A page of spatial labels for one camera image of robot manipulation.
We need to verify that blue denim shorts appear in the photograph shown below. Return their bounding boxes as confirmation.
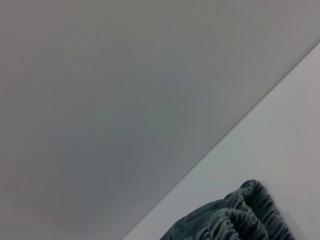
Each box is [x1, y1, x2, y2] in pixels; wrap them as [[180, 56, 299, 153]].
[[159, 179, 295, 240]]

